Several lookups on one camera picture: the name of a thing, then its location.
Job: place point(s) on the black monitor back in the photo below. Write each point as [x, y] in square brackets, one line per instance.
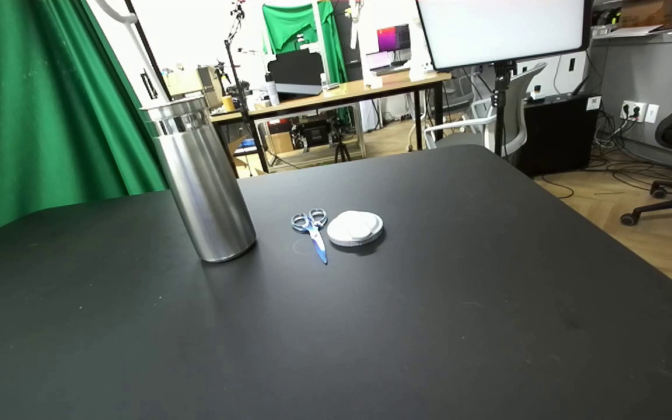
[296, 73]

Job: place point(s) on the grey office chair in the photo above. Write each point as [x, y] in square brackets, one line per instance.
[498, 131]

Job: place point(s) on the green curtain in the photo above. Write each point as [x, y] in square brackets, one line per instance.
[70, 126]

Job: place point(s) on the white projection board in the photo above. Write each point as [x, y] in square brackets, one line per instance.
[486, 31]

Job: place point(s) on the blue handled scissors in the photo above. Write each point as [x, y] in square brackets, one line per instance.
[311, 223]

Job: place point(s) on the black computer tower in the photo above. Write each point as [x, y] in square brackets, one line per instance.
[557, 136]

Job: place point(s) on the black tripod stand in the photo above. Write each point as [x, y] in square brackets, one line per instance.
[237, 14]

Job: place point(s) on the laptop with purple screen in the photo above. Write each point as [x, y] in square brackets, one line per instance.
[386, 47]

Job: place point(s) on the stainless steel flask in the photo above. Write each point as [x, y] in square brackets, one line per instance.
[204, 181]

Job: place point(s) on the white round pad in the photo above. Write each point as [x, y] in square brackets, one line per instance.
[356, 230]

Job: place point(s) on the wooden desk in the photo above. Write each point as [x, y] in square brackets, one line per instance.
[343, 97]

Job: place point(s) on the green cloth in background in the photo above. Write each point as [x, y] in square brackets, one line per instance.
[307, 23]

